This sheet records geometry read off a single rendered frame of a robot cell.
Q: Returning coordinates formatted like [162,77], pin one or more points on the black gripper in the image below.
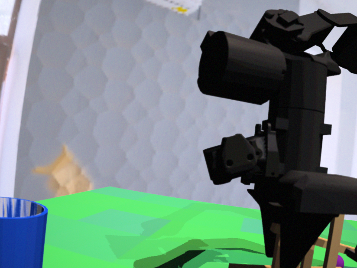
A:
[305,198]

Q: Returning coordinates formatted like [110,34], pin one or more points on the dark blue mug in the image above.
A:
[22,233]

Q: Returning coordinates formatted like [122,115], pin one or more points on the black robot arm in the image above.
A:
[271,66]

